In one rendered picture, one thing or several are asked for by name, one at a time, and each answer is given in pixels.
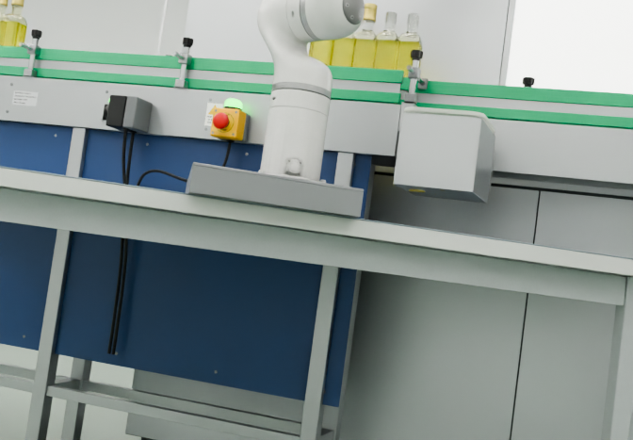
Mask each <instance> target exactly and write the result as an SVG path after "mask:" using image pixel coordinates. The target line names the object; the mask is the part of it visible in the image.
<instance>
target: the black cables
mask: <svg viewBox="0 0 633 440"><path fill-rule="evenodd" d="M134 136H135V133H132V134H131V140H130V147H129V154H128V161H127V170H126V172H125V147H126V138H127V130H124V133H123V142H122V180H123V183H124V184H126V185H128V183H129V173H130V165H131V157H132V150H133V143H134ZM231 144H232V142H231V141H229V143H228V148H227V153H226V156H225V159H224V162H223V165H222V167H225V166H226V163H227V160H228V157H229V153H230V149H231ZM151 172H160V173H163V174H166V175H168V176H170V177H173V178H175V179H178V180H181V181H184V182H187V179H185V178H182V177H179V176H176V175H174V174H172V173H169V172H167V171H162V170H149V171H146V172H144V173H143V174H142V175H141V176H140V177H139V179H138V183H137V186H138V187H139V185H140V182H141V180H142V178H143V177H144V176H145V175H146V174H148V173H151ZM123 245H124V258H123ZM127 249H128V238H122V237H121V252H120V265H119V274H118V282H117V290H116V298H115V304H114V311H113V319H112V325H111V331H110V337H109V344H108V351H107V353H109V354H110V353H111V348H112V353H111V354H115V350H116V344H117V337H118V331H119V325H120V318H121V310H122V298H123V291H124V283H125V274H126V265H127ZM122 260H123V269H122ZM121 279H122V286H121ZM120 286H121V294H120ZM119 294H120V300H119ZM118 302H119V308H118ZM117 308H118V315H117ZM116 315H117V321H116ZM115 321H116V328H115ZM114 328H115V334H114ZM113 334H114V341H113ZM112 341H113V347H112Z"/></svg>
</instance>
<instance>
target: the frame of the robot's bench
mask: <svg viewBox="0 0 633 440"><path fill-rule="evenodd" d="M0 221H5V222H12V223H19V224H26V225H33V226H39V227H47V228H54V229H60V230H68V231H75V232H81V233H89V234H95V235H102V236H115V237H122V238H130V239H136V240H143V241H151V242H157V243H164V244H171V245H178V246H186V247H192V248H199V249H207V250H213V251H220V252H228V253H240V254H247V255H254V256H261V257H268V258H275V259H282V260H289V261H296V262H302V263H310V264H317V265H323V266H331V267H338V268H344V269H358V270H364V271H372V272H378V273H385V274H393V275H399V276H406V277H414V278H420V279H427V280H434V281H441V282H448V283H455V284H462V285H475V286H482V287H489V288H496V289H503V290H509V291H517V292H524V293H530V294H538V295H545V296H551V297H559V298H565V299H572V300H580V301H592V302H600V303H606V304H614V305H616V310H615V318H614V326H613V335H612V343H611V352H610V360H609V375H608V384H607V393H606V401H605V410H604V418H603V427H602V434H601V440H628V435H629V426H630V417H631V409H632V400H633V277H631V276H617V275H610V274H604V273H597V272H590V271H584V270H577V269H564V268H557V267H550V266H544V265H537V264H530V263H524V262H517V261H511V260H504V259H497V258H491V257H484V256H477V255H471V254H464V253H452V252H445V251H438V250H432V249H425V248H418V247H412V246H405V245H398V244H391V243H384V242H378V241H371V240H364V239H358V238H351V237H344V236H332V235H325V234H319V233H312V232H305V231H299V230H292V229H285V228H279V227H272V226H266V225H259V224H252V223H246V222H238V221H231V220H219V219H212V218H206V217H199V216H192V215H186V214H179V213H172V212H166V211H159V210H152V209H146V208H139V207H133V206H126V205H119V204H107V203H100V202H94V201H87V200H80V199H73V198H66V197H59V196H53V195H46V194H39V193H33V192H26V191H20V190H13V189H6V188H0Z"/></svg>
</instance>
